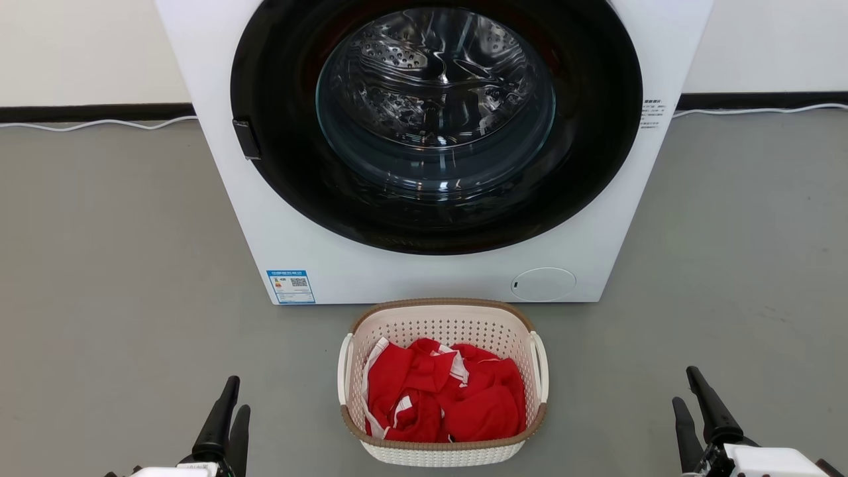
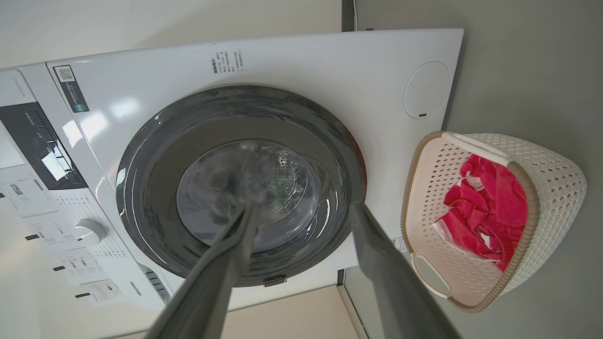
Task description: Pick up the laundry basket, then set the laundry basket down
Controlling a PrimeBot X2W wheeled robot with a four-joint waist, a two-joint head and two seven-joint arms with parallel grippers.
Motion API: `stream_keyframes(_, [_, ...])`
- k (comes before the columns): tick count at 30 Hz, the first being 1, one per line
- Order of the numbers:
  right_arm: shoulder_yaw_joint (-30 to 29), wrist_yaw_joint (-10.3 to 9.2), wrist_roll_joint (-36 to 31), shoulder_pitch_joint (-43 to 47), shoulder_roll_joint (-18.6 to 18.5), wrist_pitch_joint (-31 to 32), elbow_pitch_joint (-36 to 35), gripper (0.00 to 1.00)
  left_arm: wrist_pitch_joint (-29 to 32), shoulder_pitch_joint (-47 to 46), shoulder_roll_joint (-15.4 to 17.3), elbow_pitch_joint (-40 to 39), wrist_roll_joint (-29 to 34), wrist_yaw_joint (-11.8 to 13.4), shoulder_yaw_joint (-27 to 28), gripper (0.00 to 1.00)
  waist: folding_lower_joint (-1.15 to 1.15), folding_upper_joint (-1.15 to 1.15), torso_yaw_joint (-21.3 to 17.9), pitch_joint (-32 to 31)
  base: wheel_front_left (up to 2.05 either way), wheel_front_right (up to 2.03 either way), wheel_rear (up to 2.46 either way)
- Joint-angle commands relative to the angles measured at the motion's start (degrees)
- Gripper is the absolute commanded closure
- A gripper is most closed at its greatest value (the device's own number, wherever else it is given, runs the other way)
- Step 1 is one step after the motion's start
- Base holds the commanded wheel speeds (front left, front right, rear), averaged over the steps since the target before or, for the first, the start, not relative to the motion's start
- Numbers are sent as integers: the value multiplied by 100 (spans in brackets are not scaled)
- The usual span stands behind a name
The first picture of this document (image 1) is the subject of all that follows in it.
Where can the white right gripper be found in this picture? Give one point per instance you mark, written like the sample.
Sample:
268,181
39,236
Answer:
768,462

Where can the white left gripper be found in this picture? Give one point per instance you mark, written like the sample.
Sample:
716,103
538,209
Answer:
172,472

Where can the white brown-rimmed laundry basket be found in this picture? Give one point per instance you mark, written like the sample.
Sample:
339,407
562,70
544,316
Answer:
450,322

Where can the red white-trimmed clothes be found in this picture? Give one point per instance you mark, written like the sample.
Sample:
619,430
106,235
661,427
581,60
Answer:
483,411

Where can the blue energy label sticker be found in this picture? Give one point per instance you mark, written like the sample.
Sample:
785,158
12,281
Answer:
290,286

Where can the round white filter cover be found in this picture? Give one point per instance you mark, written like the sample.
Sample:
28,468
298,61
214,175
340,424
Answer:
543,284

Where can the white front-load washing machine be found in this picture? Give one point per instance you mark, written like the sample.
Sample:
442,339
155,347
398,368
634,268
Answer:
218,199

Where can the black round washer door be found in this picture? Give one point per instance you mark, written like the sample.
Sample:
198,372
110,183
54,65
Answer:
278,172

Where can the small printed text label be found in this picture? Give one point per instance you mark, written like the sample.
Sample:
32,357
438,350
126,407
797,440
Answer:
651,114

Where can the steel washer drum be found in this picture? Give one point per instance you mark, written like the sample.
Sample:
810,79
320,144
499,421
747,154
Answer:
434,86

